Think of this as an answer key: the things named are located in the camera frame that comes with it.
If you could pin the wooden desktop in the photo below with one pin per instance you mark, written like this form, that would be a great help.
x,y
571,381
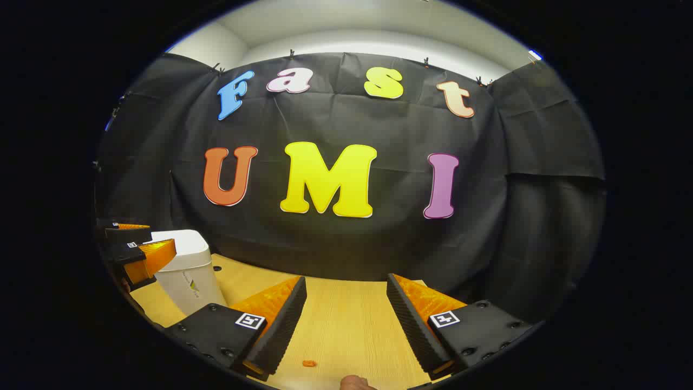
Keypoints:
x,y
346,325

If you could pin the white desktop garbage bin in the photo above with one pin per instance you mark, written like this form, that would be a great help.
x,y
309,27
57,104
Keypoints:
x,y
189,287

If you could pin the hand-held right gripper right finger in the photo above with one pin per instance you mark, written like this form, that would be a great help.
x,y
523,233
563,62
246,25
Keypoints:
x,y
414,325

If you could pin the black backdrop cloth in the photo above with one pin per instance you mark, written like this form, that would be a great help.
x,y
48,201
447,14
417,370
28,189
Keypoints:
x,y
335,254

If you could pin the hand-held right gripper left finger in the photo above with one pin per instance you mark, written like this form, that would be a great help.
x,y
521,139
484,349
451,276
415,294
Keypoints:
x,y
281,325

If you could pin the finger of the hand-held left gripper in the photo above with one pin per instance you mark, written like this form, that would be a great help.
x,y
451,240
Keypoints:
x,y
127,254
127,234

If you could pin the white garbage bin lid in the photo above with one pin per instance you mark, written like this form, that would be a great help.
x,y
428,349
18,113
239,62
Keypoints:
x,y
181,238

